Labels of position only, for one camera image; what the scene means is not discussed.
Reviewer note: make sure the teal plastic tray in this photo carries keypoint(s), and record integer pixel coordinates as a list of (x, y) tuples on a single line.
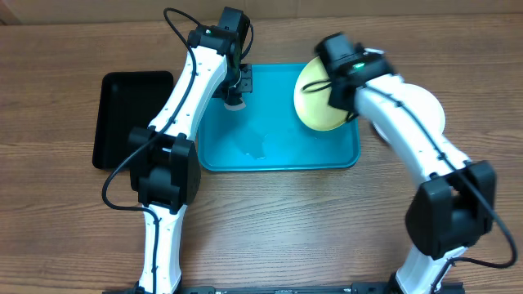
[(267, 135)]

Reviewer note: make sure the black water tray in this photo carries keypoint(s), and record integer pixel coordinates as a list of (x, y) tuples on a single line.
[(128, 100)]

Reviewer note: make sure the white plate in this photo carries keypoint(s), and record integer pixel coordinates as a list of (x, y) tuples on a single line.
[(429, 106)]

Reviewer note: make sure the yellow plate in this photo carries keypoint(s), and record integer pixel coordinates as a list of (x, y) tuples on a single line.
[(311, 99)]

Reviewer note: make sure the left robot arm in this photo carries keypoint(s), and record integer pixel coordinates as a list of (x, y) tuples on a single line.
[(164, 165)]

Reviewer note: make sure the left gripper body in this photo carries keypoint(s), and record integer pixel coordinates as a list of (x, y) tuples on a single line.
[(239, 81)]

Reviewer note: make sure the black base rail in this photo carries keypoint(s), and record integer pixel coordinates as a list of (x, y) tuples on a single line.
[(355, 288)]

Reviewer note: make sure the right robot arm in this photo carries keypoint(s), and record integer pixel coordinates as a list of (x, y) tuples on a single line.
[(454, 203)]

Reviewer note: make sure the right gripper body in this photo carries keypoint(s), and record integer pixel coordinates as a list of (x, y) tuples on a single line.
[(337, 103)]

